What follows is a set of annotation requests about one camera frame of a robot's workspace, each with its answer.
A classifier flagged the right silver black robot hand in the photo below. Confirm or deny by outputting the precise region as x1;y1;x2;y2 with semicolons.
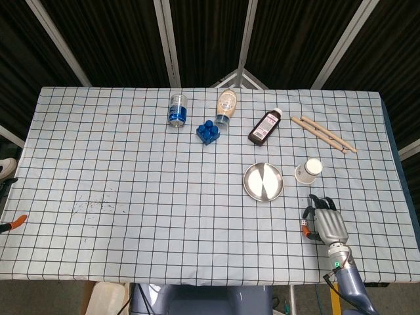
301;194;349;245

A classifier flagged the white paper cup blue print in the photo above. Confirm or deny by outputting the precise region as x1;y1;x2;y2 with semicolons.
294;158;324;186

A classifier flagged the round metal plate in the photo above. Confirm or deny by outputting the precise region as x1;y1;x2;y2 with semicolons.
242;161;284;202

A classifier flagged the white metal table leg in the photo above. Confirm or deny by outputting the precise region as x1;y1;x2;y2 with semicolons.
289;284;299;315

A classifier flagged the wooden sticks pair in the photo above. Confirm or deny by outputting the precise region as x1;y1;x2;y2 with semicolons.
301;115;358;154

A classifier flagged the wooden drumstick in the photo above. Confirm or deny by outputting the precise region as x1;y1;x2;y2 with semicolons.
290;117;348;154

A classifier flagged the brown medicine bottle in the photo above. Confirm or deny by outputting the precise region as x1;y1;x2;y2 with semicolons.
247;108;284;146

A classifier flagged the blue-grey robot torso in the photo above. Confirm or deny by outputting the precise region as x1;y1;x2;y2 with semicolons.
129;283;274;315

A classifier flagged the blue toy building block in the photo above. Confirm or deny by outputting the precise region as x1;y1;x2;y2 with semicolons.
196;119;221;146

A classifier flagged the beige sauce squeeze bottle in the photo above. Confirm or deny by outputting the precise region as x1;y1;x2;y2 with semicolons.
215;89;238;127

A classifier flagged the light blue checked tablecloth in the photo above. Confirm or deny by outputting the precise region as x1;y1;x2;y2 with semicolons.
0;86;420;285

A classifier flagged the blue soda can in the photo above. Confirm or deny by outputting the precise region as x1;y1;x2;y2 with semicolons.
167;93;189;129

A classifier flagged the white plastic container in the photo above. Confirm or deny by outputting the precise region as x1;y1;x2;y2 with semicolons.
85;282;131;315

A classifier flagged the white shoe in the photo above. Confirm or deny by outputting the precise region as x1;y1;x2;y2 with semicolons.
0;157;18;180

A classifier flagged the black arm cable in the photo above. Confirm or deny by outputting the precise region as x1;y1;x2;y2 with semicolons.
322;267;350;298

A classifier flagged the white metal frame post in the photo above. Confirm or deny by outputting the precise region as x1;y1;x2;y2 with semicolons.
153;0;182;88
25;0;93;88
310;0;383;90
236;0;260;72
398;138;420;162
0;124;26;149

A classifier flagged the white triangular metal frame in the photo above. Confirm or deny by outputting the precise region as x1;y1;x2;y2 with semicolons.
209;68;270;90

